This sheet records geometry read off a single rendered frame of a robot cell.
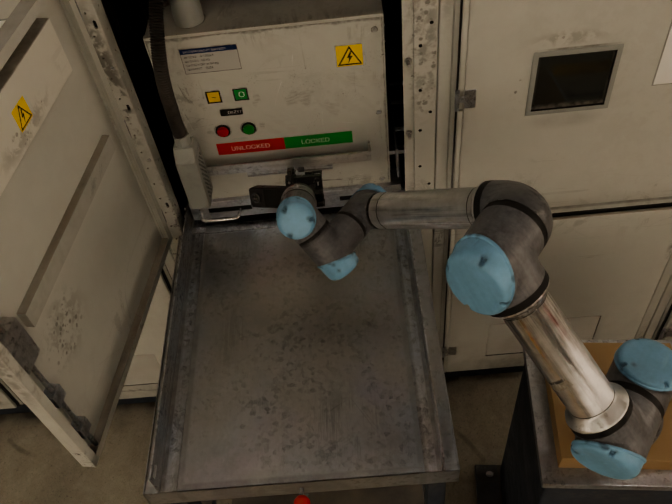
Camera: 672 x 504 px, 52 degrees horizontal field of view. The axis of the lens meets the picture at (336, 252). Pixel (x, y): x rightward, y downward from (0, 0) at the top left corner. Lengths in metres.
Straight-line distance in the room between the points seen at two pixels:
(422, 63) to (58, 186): 0.76
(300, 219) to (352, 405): 0.42
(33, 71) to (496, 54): 0.87
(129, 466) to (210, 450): 1.05
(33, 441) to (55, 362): 1.29
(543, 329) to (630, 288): 1.07
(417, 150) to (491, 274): 0.64
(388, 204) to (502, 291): 0.38
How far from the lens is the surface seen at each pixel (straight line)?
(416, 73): 1.49
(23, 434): 2.72
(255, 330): 1.60
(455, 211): 1.24
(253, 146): 1.66
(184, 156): 1.56
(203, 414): 1.52
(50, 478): 2.60
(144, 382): 2.44
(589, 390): 1.24
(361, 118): 1.61
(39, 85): 1.31
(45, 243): 1.36
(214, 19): 1.53
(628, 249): 2.04
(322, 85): 1.55
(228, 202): 1.77
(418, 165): 1.66
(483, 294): 1.08
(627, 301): 2.25
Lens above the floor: 2.15
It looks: 50 degrees down
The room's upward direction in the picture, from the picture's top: 8 degrees counter-clockwise
